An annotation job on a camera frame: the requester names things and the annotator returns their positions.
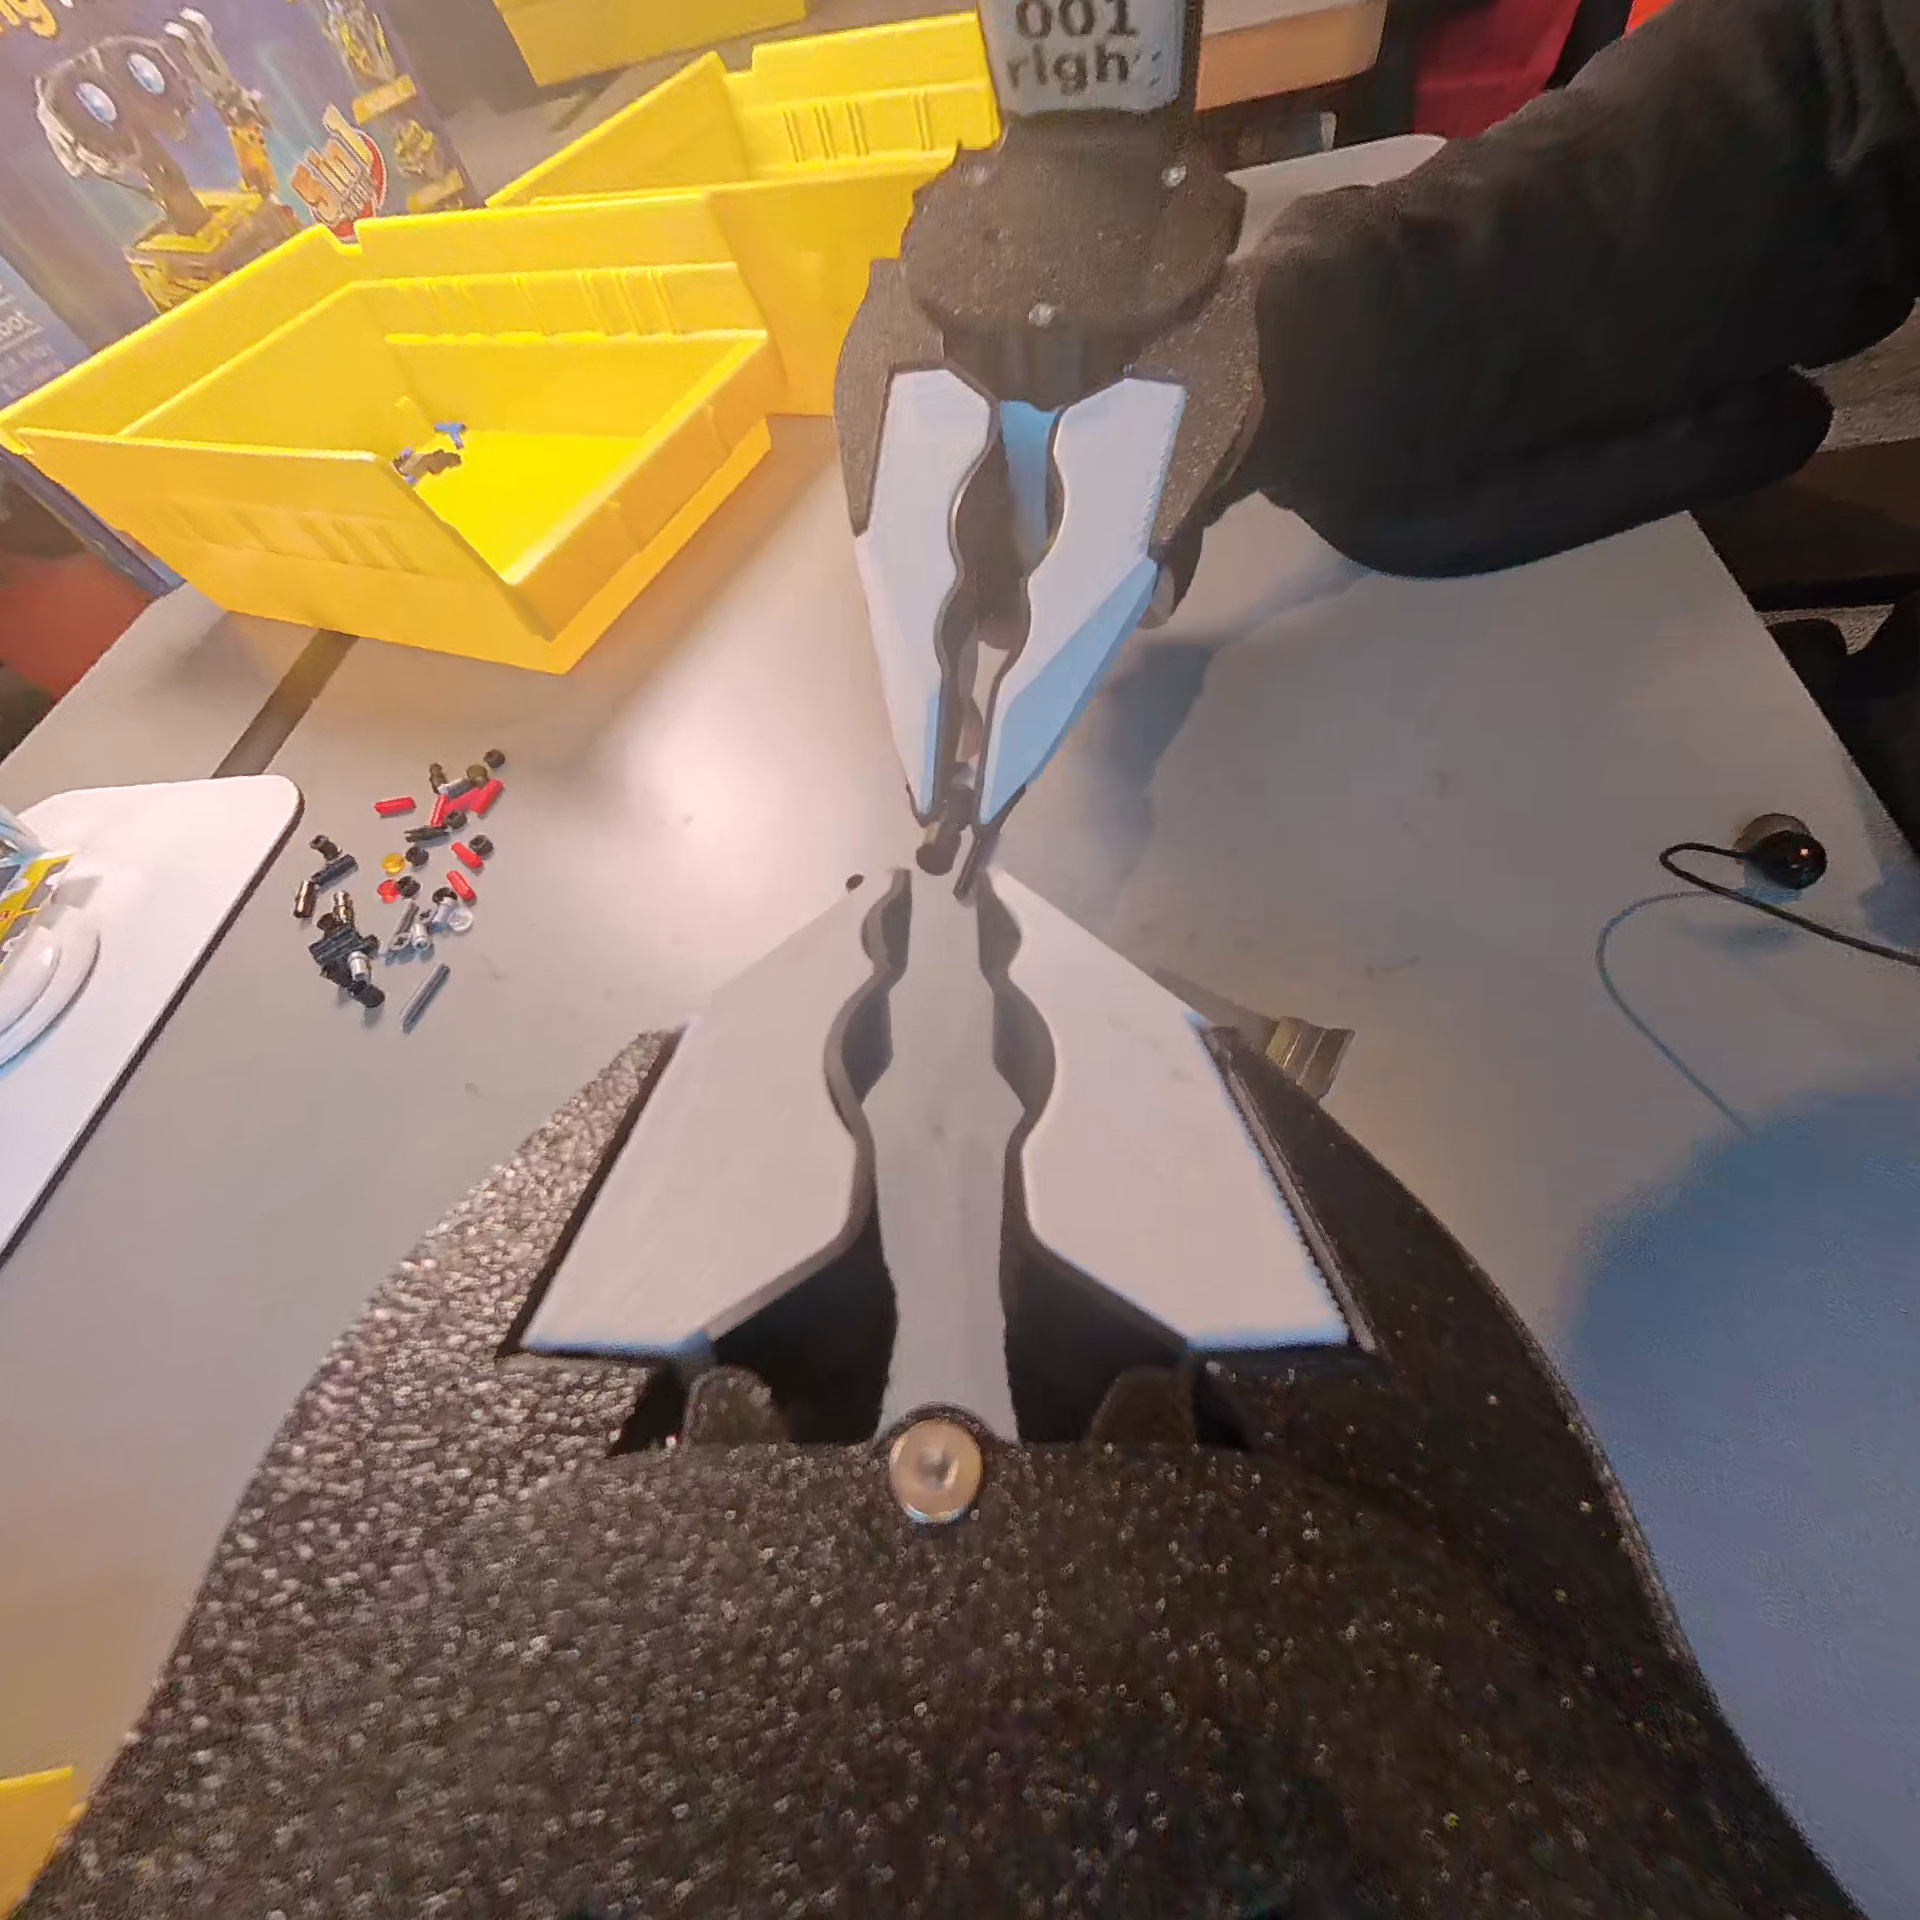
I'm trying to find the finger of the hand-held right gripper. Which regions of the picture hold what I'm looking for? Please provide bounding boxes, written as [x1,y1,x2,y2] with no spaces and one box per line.
[855,365,1000,828]
[973,373,1190,829]

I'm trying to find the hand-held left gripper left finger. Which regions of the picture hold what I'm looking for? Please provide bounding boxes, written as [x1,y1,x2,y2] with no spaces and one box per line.
[521,869,915,1446]

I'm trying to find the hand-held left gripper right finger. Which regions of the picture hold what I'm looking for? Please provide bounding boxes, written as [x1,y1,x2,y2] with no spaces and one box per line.
[975,869,1356,1441]

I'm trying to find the silver toy scoop part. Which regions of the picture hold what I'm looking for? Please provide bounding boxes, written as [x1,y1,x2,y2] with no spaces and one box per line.
[1200,1012,1361,1099]

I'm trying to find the yellow plastic bin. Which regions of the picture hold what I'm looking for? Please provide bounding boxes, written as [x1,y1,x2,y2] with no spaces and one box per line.
[486,14,1004,426]
[0,192,787,680]
[0,1764,88,1895]

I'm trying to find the black toy axle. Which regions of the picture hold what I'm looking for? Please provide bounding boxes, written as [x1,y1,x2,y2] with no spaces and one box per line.
[954,745,1006,901]

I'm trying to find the pile of small toy parts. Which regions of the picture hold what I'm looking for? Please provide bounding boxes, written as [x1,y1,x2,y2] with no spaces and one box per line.
[288,744,513,1039]

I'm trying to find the person's right forearm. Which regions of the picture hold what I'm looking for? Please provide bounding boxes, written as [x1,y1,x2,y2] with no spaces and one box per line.
[1222,0,1920,581]

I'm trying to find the grey desk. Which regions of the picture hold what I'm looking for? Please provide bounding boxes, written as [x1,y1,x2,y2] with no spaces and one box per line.
[0,126,1920,1920]

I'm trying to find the light wooden board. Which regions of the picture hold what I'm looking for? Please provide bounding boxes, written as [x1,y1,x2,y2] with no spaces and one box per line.
[1196,0,1392,126]

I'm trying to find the stacked yellow bins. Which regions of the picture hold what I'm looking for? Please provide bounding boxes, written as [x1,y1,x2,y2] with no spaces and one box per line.
[493,0,816,88]

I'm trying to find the red plastic crate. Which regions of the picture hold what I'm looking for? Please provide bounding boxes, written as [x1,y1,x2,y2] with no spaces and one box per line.
[1402,0,1641,95]

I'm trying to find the white folding stand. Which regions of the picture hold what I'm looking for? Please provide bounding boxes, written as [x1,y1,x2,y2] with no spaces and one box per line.
[0,774,306,1259]

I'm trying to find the yellow grey sticker sheet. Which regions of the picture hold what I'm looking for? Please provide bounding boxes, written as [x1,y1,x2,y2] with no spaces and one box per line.
[0,843,80,965]

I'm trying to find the person's black jacket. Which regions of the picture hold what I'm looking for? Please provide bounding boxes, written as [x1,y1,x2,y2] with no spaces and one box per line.
[1754,344,1920,820]

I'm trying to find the yellow picture toy box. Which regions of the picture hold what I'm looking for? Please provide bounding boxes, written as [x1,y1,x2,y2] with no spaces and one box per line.
[0,0,486,600]

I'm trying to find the thin black cord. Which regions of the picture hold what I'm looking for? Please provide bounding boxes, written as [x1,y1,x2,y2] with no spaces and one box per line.
[1656,839,1920,971]

